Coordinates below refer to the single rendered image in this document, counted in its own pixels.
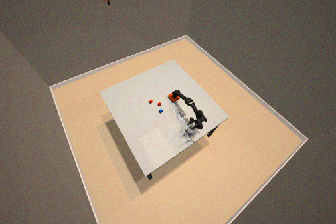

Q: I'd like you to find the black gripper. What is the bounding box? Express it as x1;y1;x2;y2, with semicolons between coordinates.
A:
187;117;203;129

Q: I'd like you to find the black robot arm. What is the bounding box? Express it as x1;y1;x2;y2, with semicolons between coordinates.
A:
172;90;207;122

